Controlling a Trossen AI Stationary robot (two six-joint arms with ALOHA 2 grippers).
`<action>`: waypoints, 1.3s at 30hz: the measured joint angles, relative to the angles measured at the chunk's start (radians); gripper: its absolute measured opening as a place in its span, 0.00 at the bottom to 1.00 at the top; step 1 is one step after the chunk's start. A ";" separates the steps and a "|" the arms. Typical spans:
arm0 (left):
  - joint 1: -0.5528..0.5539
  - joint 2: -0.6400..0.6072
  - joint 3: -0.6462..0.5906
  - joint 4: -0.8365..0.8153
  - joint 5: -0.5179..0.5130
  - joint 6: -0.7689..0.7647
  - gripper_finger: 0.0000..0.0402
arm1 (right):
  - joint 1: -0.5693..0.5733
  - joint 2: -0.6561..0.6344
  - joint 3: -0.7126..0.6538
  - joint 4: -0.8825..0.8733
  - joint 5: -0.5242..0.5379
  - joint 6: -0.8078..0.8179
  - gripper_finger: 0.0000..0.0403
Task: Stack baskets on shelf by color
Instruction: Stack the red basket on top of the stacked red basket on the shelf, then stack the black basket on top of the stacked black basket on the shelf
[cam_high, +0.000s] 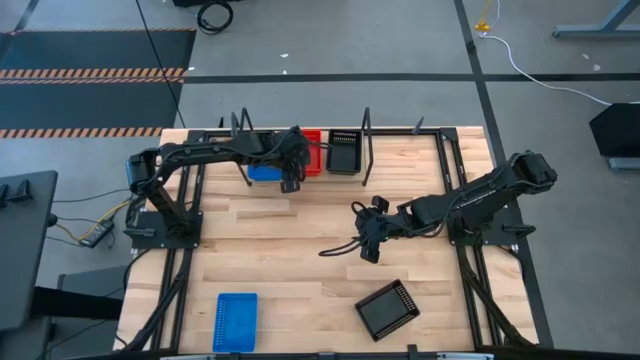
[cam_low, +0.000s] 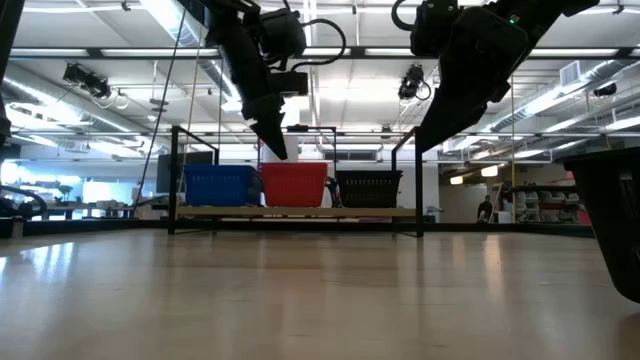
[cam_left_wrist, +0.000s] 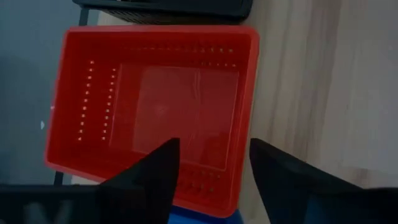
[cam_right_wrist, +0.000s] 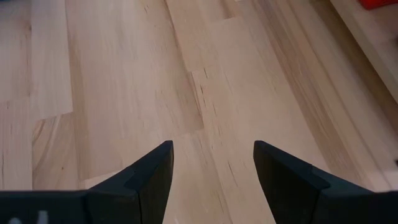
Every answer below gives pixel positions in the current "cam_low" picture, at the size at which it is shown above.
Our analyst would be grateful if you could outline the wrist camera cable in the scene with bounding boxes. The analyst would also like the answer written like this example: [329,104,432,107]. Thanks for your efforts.
[391,0,416,32]
[288,18,348,72]

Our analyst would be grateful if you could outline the dark computer monitor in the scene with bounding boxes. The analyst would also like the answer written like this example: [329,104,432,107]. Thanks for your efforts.
[156,150,216,195]

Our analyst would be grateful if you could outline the long black ceiling camera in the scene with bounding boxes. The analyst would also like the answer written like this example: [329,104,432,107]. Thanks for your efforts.
[62,62,112,99]

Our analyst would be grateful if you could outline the long linear ceiling light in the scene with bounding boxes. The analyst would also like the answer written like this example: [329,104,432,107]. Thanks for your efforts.
[0,45,640,61]

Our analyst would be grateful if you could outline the black left arm hose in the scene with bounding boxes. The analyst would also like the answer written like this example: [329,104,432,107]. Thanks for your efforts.
[0,183,49,220]

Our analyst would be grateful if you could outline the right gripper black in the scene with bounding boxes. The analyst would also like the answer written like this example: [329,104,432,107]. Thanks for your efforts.
[416,5,530,153]

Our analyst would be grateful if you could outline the white office desk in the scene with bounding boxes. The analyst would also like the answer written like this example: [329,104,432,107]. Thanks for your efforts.
[42,198,136,220]

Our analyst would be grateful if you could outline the white column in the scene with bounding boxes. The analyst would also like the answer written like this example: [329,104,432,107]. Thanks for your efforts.
[259,97,301,164]

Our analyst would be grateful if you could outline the white vent box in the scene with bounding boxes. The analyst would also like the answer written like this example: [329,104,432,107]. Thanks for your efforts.
[559,60,584,87]

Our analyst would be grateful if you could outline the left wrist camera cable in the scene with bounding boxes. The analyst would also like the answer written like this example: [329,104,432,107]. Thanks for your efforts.
[288,18,348,72]

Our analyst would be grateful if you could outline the storage rack with white bins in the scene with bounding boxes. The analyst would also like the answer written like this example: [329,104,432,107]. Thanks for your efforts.
[503,183,594,225]

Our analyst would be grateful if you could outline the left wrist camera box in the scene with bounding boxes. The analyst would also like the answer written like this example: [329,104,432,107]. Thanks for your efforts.
[269,71,309,97]

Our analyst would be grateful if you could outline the black metal table frame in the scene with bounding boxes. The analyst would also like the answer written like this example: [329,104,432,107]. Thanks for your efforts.
[0,218,596,239]

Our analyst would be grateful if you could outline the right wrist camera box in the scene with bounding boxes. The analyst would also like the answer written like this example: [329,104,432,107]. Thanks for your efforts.
[410,0,461,57]

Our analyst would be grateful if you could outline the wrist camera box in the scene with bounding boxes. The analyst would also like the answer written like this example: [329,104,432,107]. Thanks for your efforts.
[269,71,309,97]
[410,0,461,57]

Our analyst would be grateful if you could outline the black ceiling camera with cable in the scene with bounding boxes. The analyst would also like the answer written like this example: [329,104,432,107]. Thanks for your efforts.
[397,63,433,102]

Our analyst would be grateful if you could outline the person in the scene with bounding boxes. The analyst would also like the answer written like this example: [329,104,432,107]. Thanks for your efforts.
[475,194,494,224]

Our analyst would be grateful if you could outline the wooden shelf with black frame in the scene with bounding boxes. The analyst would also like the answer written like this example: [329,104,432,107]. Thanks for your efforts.
[167,124,425,239]

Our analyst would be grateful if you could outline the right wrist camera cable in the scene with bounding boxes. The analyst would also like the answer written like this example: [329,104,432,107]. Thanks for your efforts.
[391,0,416,32]

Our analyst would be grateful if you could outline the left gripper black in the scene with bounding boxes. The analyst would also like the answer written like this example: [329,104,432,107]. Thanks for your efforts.
[234,62,290,160]

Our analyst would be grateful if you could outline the blue plastic basket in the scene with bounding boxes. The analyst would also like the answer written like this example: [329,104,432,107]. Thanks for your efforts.
[183,164,263,170]
[183,168,263,174]
[184,171,262,208]

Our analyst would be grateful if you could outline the long black cable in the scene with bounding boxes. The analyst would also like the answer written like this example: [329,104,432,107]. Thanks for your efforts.
[133,7,188,211]

